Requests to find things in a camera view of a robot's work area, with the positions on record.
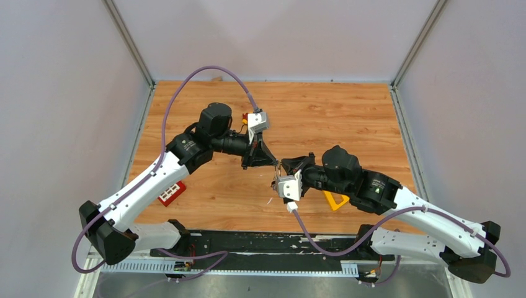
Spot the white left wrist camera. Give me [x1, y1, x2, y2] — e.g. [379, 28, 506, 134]
[247, 111, 270, 143]

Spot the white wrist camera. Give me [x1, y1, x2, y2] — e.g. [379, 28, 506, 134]
[247, 111, 270, 143]
[277, 170, 303, 213]

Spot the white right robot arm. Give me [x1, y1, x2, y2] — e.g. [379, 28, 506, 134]
[272, 146, 504, 284]

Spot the large keyring with keys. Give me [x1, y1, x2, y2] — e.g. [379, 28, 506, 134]
[270, 160, 282, 192]

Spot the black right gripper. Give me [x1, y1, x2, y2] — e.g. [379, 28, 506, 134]
[280, 153, 350, 197]

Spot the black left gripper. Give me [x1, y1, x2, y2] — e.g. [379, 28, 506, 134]
[212, 127, 279, 170]

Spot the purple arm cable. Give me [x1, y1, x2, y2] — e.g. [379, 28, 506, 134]
[292, 205, 512, 279]
[71, 65, 261, 275]

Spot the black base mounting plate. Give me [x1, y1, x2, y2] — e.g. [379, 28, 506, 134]
[168, 219, 381, 271]

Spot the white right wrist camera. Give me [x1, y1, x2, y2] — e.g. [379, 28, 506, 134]
[277, 170, 303, 213]

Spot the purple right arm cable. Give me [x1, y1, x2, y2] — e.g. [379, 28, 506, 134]
[292, 205, 512, 279]

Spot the yellow triangle block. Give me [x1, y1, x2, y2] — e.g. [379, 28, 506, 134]
[323, 191, 350, 211]

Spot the red lego brick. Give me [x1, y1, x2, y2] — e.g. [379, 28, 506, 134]
[158, 181, 187, 207]

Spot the white slotted cable duct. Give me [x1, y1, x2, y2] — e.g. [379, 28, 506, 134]
[100, 259, 360, 277]

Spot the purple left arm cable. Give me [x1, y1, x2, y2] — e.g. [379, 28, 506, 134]
[71, 65, 261, 275]

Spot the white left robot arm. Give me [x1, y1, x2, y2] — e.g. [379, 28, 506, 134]
[79, 102, 278, 265]

